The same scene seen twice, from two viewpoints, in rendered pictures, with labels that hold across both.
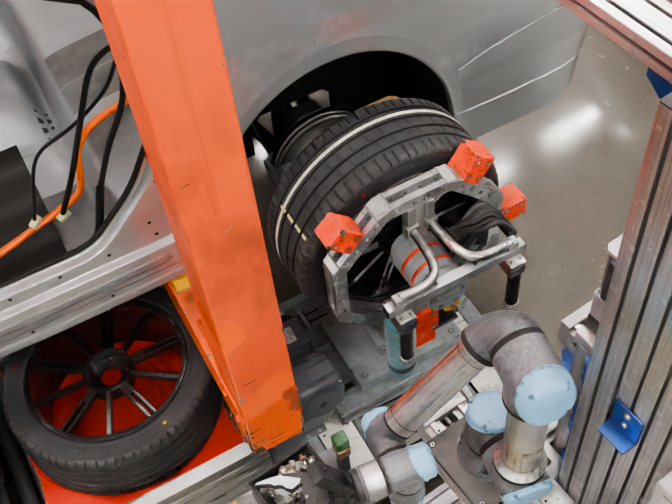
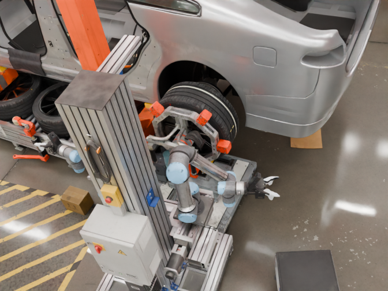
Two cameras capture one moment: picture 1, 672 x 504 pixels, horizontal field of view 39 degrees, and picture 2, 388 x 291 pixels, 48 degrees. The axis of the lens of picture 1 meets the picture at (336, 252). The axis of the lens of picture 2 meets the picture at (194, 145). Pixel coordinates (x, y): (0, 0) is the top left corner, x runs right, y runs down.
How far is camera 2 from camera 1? 227 cm
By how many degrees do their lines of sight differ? 37
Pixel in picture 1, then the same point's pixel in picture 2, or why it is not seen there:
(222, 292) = not seen: hidden behind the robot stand
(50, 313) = not seen: hidden behind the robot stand
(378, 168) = (176, 99)
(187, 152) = (75, 38)
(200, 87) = (75, 22)
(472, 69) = (251, 99)
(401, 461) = (69, 150)
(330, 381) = (161, 164)
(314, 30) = (186, 47)
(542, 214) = (305, 191)
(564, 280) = (282, 213)
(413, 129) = (198, 96)
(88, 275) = not seen: hidden behind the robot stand
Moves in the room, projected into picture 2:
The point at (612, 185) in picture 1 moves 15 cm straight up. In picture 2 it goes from (342, 204) to (344, 194)
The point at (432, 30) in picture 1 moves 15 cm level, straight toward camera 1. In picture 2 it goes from (232, 73) to (215, 81)
